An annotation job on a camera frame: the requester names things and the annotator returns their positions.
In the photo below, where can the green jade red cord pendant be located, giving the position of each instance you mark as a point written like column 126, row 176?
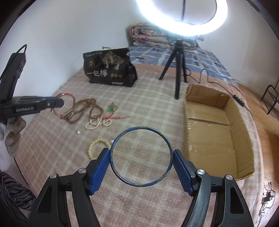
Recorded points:
column 111, row 110

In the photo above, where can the floral folded quilt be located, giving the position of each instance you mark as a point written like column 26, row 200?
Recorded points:
column 151, row 35

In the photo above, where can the blue patterned bed sheet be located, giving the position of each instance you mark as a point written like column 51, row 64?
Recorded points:
column 196, row 60

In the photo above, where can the left hand in glove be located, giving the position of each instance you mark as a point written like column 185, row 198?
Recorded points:
column 10, row 138

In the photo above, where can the black snack bag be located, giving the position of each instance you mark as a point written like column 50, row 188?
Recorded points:
column 110, row 67

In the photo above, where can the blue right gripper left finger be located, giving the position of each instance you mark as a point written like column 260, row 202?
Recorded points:
column 51, row 208

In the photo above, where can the white ring light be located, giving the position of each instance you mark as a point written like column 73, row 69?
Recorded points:
column 158, row 18

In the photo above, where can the black tripod stand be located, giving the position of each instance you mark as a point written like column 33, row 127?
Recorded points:
column 178, row 55

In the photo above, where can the red strap wristwatch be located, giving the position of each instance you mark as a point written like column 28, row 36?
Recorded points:
column 65, row 106

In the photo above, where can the black clothes rack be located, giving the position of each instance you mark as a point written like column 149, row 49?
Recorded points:
column 270, row 99

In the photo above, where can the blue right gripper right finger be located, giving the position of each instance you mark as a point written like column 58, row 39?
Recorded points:
column 230, row 207

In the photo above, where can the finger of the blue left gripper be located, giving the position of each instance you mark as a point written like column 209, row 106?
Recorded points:
column 33, row 104

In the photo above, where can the cardboard box tray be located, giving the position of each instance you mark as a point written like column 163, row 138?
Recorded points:
column 215, row 136

